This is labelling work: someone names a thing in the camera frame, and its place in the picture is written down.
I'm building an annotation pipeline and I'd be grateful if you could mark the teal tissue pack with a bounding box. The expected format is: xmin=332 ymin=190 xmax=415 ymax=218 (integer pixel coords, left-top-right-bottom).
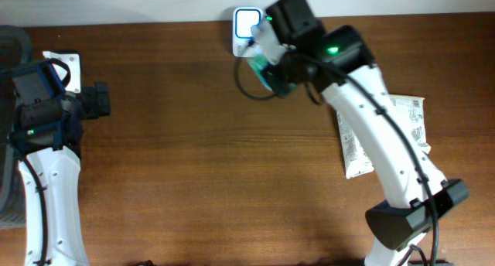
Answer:
xmin=247 ymin=54 xmax=272 ymax=91

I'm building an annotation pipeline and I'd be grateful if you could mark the white tube with gold cap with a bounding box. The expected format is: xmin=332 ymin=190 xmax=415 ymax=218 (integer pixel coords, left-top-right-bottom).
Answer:
xmin=336 ymin=112 xmax=374 ymax=179

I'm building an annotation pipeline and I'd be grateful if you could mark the cream snack bag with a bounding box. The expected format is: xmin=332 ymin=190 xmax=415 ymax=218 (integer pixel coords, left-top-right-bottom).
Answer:
xmin=390 ymin=94 xmax=431 ymax=155

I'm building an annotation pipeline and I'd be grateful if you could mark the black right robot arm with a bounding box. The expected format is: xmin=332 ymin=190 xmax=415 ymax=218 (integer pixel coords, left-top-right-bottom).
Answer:
xmin=255 ymin=0 xmax=469 ymax=265

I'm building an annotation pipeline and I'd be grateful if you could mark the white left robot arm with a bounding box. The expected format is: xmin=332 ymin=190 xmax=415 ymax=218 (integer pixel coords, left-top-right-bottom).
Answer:
xmin=6 ymin=58 xmax=111 ymax=265

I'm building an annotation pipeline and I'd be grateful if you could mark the white barcode scanner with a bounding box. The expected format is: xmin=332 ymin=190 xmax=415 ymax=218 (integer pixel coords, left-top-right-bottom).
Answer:
xmin=232 ymin=7 xmax=263 ymax=58

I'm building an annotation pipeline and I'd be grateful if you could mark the dark grey plastic basket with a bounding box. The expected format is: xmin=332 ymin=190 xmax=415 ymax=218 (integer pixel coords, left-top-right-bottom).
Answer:
xmin=1 ymin=25 xmax=32 ymax=230

